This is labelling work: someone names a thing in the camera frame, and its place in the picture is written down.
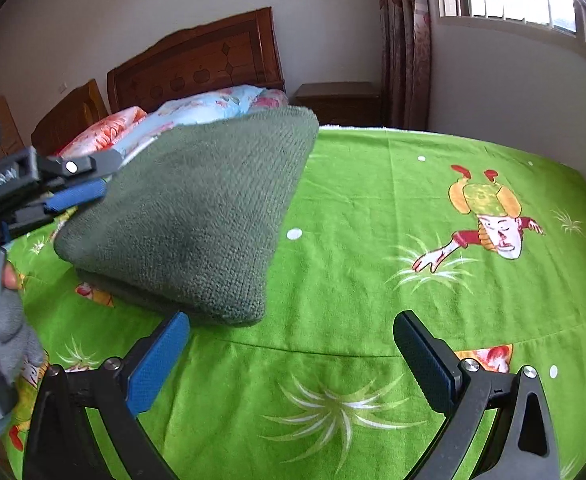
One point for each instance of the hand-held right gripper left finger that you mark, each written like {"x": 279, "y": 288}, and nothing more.
{"x": 158, "y": 360}

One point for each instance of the large carved wooden headboard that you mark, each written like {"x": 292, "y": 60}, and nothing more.
{"x": 198, "y": 60}

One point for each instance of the green and white knit sweater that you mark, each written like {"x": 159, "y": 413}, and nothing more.
{"x": 198, "y": 210}

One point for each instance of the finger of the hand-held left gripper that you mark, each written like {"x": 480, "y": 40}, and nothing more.
{"x": 80, "y": 165}
{"x": 80, "y": 195}

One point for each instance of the orange floral pillow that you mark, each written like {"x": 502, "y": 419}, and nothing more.
{"x": 103, "y": 135}

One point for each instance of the green printed bed sheet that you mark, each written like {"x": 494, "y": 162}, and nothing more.
{"x": 373, "y": 270}

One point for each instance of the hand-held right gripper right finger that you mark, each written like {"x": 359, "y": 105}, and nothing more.
{"x": 423, "y": 360}

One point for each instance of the person's left hand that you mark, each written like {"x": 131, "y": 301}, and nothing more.
{"x": 15, "y": 330}

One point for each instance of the wooden nightstand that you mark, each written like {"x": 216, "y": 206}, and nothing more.
{"x": 338, "y": 102}

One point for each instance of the blue floral pillow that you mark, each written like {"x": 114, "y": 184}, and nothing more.
{"x": 208, "y": 105}

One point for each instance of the white mattress pad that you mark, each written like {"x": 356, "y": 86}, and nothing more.
{"x": 368, "y": 129}

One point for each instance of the small wooden headboard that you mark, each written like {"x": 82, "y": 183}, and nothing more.
{"x": 68, "y": 115}

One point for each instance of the floral brown curtain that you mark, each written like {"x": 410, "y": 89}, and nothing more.
{"x": 405, "y": 45}

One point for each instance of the narrow wooden headboard panel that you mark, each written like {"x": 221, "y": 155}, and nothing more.
{"x": 10, "y": 130}

